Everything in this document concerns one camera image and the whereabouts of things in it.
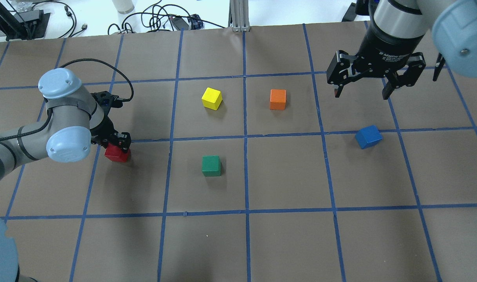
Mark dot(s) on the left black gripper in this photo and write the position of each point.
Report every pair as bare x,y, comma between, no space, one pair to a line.
103,128

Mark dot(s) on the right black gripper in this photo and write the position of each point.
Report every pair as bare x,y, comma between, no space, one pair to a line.
391,46

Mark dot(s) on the red wooden block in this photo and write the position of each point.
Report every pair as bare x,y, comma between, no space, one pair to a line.
116,154

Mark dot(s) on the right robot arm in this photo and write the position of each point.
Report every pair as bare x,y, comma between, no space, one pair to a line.
396,28

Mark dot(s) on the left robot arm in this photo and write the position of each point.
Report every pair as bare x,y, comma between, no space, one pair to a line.
76,120

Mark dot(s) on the blue wooden block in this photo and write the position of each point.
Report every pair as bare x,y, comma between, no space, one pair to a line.
368,137

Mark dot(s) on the green wooden block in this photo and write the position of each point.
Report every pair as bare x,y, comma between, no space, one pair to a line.
211,166

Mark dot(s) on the yellow wooden block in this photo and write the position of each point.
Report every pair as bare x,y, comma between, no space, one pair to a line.
212,98

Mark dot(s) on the orange wooden block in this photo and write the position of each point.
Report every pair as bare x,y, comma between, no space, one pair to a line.
278,99

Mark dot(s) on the brown paper table mat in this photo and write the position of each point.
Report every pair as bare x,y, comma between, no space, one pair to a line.
297,199

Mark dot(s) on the black power adapter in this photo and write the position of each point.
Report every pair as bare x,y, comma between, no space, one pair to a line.
179,23

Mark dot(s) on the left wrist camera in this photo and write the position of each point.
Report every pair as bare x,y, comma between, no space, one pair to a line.
107,100

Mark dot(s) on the aluminium frame post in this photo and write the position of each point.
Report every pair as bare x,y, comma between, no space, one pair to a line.
238,17

